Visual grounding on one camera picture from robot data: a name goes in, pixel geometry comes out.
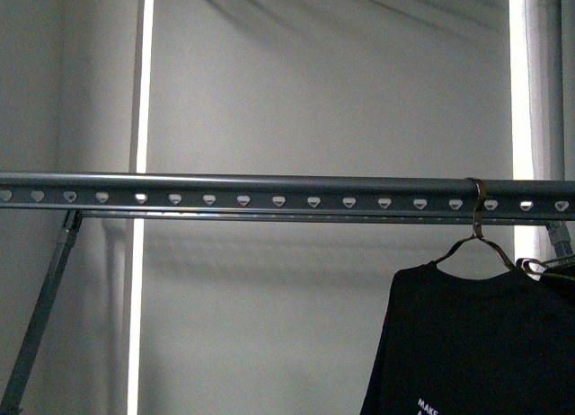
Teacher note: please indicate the black printed t-shirt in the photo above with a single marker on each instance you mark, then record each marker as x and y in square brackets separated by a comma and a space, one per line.
[449, 345]

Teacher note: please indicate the grey rack support leg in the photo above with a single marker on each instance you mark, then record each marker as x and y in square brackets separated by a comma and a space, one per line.
[38, 322]

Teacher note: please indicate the thin metal rack rod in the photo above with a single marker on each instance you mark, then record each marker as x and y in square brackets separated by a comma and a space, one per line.
[300, 218]

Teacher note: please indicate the metal clothes hanger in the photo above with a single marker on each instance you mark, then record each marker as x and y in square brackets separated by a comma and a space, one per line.
[562, 267]
[477, 232]

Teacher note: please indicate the right rack support bracket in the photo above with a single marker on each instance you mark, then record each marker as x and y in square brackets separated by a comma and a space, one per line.
[560, 238]

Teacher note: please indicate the grey perforated rack rail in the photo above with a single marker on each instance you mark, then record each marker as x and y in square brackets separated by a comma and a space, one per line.
[507, 203]

